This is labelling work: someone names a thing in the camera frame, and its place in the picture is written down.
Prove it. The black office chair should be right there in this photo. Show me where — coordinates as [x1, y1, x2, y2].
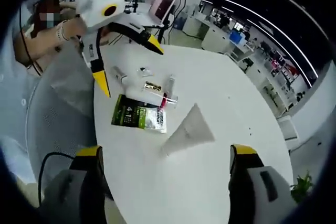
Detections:
[243, 57, 255, 71]

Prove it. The white office cabinets row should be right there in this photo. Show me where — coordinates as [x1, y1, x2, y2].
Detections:
[183, 11, 297, 120]

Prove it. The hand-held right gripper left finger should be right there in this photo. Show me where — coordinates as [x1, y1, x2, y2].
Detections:
[39, 145, 108, 224]

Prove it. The potted green plant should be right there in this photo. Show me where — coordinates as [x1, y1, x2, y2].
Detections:
[290, 171, 314, 204]

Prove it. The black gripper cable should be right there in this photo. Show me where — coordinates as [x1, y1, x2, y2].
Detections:
[38, 152, 78, 209]

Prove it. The person's head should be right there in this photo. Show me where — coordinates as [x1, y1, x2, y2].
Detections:
[34, 0, 62, 38]

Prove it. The person's left hand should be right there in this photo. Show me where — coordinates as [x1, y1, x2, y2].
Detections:
[62, 18, 89, 41]

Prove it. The white bead bracelet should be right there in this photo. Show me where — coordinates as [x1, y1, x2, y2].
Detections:
[55, 23, 69, 41]

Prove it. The gold foil skincare sachet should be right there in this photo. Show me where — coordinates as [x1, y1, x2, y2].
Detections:
[143, 81, 162, 93]

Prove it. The small clear skincare sachet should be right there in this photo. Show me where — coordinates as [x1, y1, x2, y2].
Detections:
[136, 66, 153, 77]

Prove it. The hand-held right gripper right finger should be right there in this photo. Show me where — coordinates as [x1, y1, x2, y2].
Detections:
[228, 144, 297, 224]

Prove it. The clear pump skincare bottle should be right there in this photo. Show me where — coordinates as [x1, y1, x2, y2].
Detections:
[125, 87, 180, 110]

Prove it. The green skincare sachet packet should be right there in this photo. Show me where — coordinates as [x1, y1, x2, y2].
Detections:
[110, 94, 168, 134]

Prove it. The black tripod stand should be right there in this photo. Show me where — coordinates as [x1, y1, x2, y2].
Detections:
[154, 22, 175, 45]

